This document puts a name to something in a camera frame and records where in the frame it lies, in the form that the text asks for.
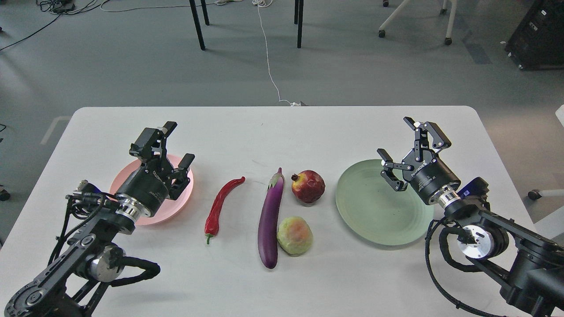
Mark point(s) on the white chair base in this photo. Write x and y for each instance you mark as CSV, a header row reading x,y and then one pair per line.
x,y
405,19

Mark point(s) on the purple eggplant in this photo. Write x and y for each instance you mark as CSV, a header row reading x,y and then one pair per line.
x,y
267,228

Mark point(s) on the black equipment case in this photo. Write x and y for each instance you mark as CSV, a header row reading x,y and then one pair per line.
x,y
538,41

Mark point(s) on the chair caster right edge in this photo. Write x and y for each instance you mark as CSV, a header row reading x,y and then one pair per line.
x,y
536,194

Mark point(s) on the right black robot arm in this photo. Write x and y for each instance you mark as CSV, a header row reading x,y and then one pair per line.
x,y
473,239

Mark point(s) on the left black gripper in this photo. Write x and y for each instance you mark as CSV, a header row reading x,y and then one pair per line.
x,y
145,185

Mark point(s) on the red chili pepper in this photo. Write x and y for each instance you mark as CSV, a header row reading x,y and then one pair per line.
x,y
211,226

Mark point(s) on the green plate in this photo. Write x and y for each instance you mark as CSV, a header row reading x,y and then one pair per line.
x,y
375,212

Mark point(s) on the red pomegranate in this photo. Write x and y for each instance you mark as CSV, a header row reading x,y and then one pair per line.
x,y
308,186

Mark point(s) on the pink plate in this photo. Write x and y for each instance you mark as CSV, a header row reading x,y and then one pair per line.
x,y
150,189

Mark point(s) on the green yellow peach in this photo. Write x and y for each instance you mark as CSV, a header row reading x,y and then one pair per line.
x,y
294,235

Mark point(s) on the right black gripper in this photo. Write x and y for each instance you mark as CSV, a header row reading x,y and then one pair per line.
x,y
422,167

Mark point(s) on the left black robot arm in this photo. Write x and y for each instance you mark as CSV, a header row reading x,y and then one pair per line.
x,y
85,261

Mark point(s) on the black table legs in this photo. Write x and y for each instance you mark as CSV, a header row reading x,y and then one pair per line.
x,y
199,10

